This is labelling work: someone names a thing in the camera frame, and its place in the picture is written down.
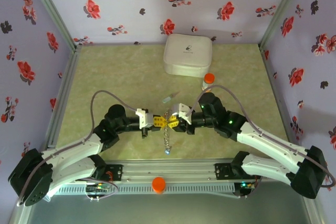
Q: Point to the blue key tag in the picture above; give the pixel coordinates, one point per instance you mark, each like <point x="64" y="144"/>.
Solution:
<point x="167" y="152"/>

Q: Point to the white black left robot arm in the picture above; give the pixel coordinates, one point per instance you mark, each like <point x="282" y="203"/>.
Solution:
<point x="73" y="150"/>

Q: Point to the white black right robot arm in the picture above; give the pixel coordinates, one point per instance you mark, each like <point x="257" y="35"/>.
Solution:
<point x="265" y="142"/>

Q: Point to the orange-lid pill bottle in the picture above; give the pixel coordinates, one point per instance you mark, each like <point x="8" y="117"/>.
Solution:
<point x="209" y="78"/>

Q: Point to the orange round cap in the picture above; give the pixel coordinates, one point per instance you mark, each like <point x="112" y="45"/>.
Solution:
<point x="158" y="184"/>

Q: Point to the white square lidded container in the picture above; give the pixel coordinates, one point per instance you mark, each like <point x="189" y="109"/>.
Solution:
<point x="187" y="53"/>

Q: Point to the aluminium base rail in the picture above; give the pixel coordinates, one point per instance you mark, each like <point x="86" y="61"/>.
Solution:
<point x="168" y="169"/>

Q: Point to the aluminium side rail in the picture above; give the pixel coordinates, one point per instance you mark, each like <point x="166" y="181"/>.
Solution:
<point x="281" y="103"/>
<point x="64" y="95"/>

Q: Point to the aluminium frame post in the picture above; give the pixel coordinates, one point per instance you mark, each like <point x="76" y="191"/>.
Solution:
<point x="53" y="11"/>
<point x="279" y="11"/>

